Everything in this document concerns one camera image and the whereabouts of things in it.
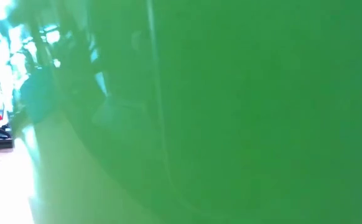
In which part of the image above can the green plastic mini bowl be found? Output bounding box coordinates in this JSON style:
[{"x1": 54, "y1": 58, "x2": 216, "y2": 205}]
[{"x1": 5, "y1": 0, "x2": 362, "y2": 224}]

